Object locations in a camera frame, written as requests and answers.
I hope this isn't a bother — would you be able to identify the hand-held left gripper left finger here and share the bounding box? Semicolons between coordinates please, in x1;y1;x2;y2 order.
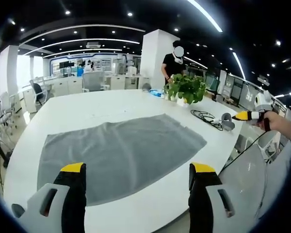
11;162;87;233

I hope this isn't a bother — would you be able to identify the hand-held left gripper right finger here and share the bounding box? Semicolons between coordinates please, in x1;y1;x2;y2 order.
188;162;236;233

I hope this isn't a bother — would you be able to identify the grey towel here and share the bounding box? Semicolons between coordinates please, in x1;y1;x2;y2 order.
37;113;208;206

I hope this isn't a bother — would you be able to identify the person's right hand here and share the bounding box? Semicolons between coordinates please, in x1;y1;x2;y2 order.
256;112;291;133

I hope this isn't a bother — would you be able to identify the grey headset device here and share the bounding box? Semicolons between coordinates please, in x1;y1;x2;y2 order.
221;112;236;133

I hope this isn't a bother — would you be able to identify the white mesh chair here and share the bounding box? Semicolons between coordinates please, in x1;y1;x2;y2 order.
218;143;270;219

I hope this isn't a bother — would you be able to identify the green potted plant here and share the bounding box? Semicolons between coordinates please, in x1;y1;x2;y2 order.
163;73;209;105

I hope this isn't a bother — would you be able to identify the blue packet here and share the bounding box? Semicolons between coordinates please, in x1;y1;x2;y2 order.
149;88;166;98

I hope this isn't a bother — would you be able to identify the white square pillar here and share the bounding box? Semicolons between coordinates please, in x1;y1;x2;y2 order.
140;29;180;90

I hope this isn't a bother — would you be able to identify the white table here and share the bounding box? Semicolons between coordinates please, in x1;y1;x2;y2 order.
3;88;245;233

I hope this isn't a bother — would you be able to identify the black office chair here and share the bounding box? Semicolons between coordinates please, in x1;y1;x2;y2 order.
29;79;49;106

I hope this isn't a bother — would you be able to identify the grey office chair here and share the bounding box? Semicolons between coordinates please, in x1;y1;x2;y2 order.
81;71;110;93

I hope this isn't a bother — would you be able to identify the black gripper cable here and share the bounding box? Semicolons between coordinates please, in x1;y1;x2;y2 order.
223;130;270;170

